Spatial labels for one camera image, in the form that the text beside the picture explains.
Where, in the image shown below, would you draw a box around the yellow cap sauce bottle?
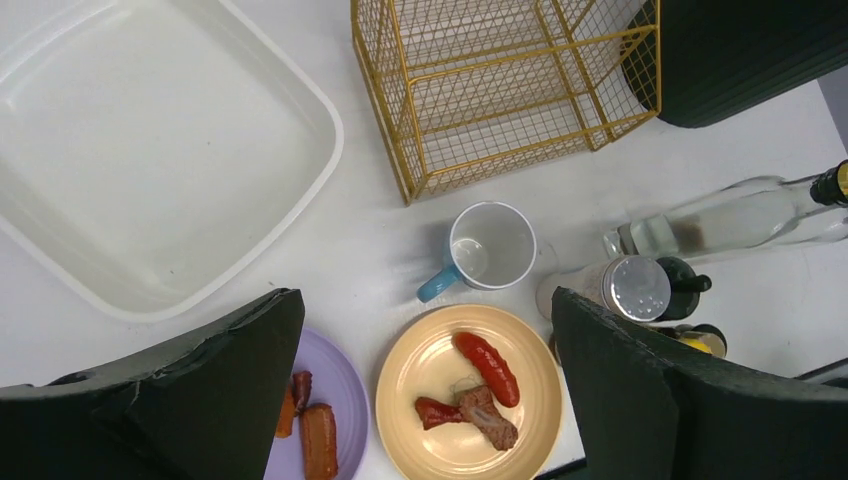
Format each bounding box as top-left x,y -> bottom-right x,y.
654,324 -> 727,359

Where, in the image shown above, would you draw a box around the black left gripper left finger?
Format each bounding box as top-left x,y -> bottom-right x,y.
1,288 -> 305,479

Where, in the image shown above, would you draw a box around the blue white mug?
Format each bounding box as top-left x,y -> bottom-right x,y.
416,201 -> 538,303

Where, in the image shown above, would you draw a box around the small red sausage piece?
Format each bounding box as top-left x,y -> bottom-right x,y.
414,397 -> 465,431

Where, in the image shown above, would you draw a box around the yellow plate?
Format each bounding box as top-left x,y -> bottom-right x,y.
376,304 -> 564,479

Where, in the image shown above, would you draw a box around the gold wire basket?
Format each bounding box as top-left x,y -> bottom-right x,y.
350,0 -> 661,203

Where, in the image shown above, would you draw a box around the black lid round jar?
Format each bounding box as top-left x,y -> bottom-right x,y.
657,257 -> 713,322

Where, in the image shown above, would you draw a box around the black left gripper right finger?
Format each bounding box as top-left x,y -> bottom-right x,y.
551,288 -> 847,479

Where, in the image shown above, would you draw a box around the purple plate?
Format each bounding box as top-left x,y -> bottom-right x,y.
264,328 -> 371,479

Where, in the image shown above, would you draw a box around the white plastic tub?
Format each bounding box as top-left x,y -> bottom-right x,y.
1,1 -> 344,323

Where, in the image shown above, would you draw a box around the silver lid shaker jar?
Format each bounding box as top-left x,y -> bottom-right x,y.
536,256 -> 671,323

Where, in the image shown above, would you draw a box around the dark sausage piece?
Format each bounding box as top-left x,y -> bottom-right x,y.
292,370 -> 313,416

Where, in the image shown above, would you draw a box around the brown meat piece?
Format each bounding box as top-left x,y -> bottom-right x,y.
457,385 -> 518,451

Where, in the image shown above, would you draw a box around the clear oil bottle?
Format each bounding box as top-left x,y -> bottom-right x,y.
603,161 -> 847,263

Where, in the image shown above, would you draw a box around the orange fried food piece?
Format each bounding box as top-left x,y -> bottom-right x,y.
299,403 -> 339,480

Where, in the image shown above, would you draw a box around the black ribbed trash bin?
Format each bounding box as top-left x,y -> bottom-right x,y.
622,1 -> 847,128

